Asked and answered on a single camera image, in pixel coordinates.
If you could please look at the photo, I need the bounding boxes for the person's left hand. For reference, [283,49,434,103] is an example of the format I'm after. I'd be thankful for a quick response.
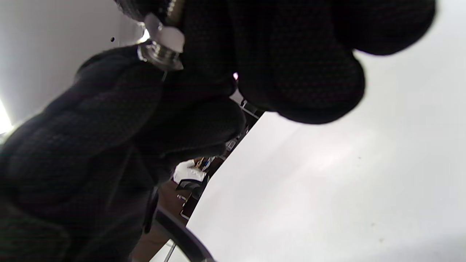
[0,45,247,262]

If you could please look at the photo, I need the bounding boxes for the person's right hand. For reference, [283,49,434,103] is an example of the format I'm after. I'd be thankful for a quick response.
[114,0,436,123]

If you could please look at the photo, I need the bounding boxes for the silver hex head screw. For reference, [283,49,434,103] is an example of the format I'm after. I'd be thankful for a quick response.
[138,0,185,72]

